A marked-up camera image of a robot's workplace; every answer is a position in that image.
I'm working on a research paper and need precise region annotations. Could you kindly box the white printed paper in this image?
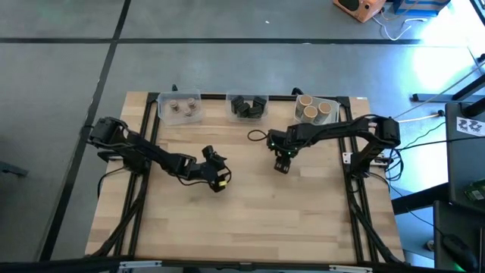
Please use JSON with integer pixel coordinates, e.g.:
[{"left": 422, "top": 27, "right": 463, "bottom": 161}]
[{"left": 456, "top": 116, "right": 485, "bottom": 137}]

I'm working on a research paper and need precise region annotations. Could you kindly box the blue box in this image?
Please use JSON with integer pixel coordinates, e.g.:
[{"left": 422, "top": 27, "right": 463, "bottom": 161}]
[{"left": 392, "top": 0, "right": 452, "bottom": 16}]

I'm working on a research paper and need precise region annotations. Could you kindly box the black right base cable bundle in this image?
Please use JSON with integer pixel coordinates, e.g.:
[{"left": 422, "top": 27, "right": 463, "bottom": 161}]
[{"left": 382, "top": 147, "right": 405, "bottom": 182}]

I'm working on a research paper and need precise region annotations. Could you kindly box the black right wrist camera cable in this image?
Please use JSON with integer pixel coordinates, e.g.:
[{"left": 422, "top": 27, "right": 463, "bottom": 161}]
[{"left": 248, "top": 129, "right": 271, "bottom": 143}]

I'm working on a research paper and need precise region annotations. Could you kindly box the black rig beam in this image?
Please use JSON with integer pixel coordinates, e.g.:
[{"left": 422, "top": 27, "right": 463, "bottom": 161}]
[{"left": 0, "top": 256, "right": 485, "bottom": 273}]

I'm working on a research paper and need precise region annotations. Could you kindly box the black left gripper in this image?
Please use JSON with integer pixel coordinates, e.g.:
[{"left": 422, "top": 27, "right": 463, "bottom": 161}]
[{"left": 200, "top": 155, "right": 231, "bottom": 193}]

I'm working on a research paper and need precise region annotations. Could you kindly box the long black cable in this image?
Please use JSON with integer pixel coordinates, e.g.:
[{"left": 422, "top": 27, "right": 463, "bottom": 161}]
[{"left": 401, "top": 134, "right": 485, "bottom": 149}]

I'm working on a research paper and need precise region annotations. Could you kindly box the white floor cable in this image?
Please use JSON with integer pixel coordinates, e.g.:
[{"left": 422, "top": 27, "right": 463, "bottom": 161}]
[{"left": 371, "top": 14, "right": 429, "bottom": 42}]

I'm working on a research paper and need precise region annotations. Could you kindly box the clear plastic bin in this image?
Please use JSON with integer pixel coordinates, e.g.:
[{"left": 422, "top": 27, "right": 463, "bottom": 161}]
[
  {"left": 156, "top": 89, "right": 205, "bottom": 126},
  {"left": 225, "top": 93, "right": 270, "bottom": 123}
]

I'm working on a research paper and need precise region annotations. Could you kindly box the black aluminium table frame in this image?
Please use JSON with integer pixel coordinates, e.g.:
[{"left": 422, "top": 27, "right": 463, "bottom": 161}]
[{"left": 85, "top": 90, "right": 406, "bottom": 266}]

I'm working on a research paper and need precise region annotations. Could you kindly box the green circuit board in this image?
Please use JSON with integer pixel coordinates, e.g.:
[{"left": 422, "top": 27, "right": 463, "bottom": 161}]
[{"left": 464, "top": 177, "right": 485, "bottom": 202}]

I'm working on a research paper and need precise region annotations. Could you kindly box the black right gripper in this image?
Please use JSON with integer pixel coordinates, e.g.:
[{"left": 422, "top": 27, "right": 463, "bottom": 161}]
[{"left": 269, "top": 146, "right": 296, "bottom": 174}]

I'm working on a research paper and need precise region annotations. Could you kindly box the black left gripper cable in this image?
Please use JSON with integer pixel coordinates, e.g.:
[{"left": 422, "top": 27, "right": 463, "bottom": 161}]
[{"left": 177, "top": 166, "right": 233, "bottom": 189}]

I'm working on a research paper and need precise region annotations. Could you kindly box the black desk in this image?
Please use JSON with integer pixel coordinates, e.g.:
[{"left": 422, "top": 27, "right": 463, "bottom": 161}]
[{"left": 445, "top": 101, "right": 485, "bottom": 208}]

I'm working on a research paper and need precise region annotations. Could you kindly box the grey floor object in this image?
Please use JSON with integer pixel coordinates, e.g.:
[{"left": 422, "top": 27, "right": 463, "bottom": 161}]
[{"left": 0, "top": 161, "right": 30, "bottom": 178}]

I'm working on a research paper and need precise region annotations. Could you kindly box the white plastic bin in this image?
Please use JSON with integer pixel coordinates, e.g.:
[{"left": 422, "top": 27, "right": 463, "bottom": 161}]
[{"left": 293, "top": 93, "right": 341, "bottom": 126}]

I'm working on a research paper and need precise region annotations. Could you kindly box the black left base cable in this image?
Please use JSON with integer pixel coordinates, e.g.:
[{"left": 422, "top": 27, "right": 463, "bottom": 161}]
[{"left": 96, "top": 165, "right": 128, "bottom": 200}]

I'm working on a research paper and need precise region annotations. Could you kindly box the light grey cable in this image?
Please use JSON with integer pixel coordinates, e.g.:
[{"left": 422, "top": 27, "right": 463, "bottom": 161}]
[{"left": 393, "top": 111, "right": 445, "bottom": 124}]

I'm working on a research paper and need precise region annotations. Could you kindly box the orange wooden speaker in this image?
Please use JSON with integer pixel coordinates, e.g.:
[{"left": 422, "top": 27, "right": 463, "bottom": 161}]
[{"left": 333, "top": 0, "right": 386, "bottom": 24}]

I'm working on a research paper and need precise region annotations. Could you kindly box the black stand base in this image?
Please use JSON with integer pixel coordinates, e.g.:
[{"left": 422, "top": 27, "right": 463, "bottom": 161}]
[{"left": 411, "top": 74, "right": 485, "bottom": 118}]

